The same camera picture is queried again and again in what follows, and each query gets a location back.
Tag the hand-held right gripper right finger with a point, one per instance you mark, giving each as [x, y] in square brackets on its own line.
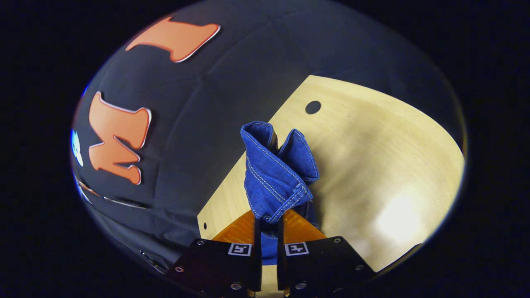
[323, 265]

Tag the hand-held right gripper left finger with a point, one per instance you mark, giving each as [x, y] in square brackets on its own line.
[215, 265]

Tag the blue denim jeans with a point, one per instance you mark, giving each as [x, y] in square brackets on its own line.
[273, 182]

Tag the black backdrop cloth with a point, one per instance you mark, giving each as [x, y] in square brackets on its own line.
[198, 124]

